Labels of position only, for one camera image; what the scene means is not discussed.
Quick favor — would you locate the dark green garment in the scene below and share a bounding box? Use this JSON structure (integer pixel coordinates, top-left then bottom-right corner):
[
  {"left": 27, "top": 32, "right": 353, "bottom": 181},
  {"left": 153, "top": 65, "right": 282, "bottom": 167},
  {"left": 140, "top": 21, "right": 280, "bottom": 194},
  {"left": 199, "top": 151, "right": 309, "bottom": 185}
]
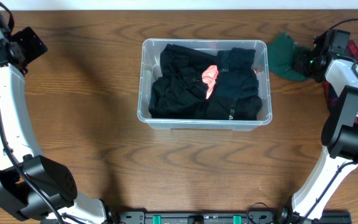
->
[{"left": 267, "top": 32, "right": 308, "bottom": 82}]

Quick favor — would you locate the red navy plaid shirt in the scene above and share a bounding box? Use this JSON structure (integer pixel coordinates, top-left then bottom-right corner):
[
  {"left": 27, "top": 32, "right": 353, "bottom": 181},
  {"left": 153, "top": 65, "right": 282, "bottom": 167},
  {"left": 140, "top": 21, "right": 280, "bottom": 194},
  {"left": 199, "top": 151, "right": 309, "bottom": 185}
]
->
[{"left": 322, "top": 40, "right": 358, "bottom": 112}]

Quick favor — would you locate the small black garment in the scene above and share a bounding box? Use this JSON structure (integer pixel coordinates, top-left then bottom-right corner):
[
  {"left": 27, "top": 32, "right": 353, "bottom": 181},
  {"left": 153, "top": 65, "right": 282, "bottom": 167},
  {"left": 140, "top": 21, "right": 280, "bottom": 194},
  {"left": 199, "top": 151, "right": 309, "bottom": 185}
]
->
[{"left": 205, "top": 96, "right": 262, "bottom": 121}]

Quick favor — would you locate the pink garment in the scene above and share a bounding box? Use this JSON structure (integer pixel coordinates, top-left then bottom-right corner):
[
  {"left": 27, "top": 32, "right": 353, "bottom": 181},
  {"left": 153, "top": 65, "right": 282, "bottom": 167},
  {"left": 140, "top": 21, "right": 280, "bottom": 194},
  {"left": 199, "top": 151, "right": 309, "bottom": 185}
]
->
[{"left": 201, "top": 65, "right": 219, "bottom": 99}]

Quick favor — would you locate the large black garment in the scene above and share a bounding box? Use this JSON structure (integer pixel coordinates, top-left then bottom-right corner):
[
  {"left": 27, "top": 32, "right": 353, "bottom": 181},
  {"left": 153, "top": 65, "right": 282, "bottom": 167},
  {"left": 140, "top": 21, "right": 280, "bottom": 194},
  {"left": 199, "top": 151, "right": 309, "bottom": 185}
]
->
[{"left": 149, "top": 44, "right": 217, "bottom": 119}]

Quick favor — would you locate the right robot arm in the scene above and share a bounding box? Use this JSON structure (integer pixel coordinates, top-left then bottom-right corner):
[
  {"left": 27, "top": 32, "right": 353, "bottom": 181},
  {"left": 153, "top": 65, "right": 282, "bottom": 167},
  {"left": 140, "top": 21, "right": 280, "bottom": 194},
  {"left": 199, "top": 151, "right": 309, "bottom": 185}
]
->
[{"left": 277, "top": 29, "right": 358, "bottom": 223}]

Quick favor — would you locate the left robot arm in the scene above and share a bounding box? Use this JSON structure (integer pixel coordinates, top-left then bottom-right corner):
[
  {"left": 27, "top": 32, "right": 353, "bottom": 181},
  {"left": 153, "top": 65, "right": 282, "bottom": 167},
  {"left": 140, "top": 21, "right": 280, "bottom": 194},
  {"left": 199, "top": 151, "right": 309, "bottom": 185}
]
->
[{"left": 0, "top": 2, "right": 113, "bottom": 223}]

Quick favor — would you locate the clear plastic storage container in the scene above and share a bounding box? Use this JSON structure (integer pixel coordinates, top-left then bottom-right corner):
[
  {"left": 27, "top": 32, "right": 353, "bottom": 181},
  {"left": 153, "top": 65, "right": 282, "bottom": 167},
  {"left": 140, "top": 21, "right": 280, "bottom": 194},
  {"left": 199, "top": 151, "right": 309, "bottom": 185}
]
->
[{"left": 137, "top": 39, "right": 273, "bottom": 131}]

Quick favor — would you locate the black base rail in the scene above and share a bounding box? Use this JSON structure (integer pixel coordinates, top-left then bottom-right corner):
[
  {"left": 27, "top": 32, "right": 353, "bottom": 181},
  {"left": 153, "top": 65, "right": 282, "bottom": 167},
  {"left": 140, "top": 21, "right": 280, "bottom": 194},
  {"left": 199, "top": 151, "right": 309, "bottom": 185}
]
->
[{"left": 116, "top": 210, "right": 352, "bottom": 224}]

